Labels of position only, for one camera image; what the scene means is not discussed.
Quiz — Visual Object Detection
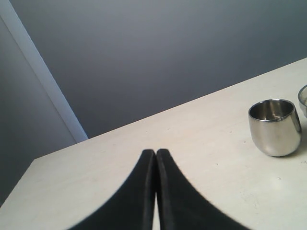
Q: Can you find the steel bowl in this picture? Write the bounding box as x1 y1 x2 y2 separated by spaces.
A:
297 85 307 117

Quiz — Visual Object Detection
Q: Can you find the steel cup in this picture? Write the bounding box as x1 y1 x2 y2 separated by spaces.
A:
248 99 302 157

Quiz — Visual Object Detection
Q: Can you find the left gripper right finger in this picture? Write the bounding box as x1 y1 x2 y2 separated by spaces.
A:
156 149 240 230

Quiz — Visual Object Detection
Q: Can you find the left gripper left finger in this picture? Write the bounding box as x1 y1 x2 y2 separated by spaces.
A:
71 149 156 230

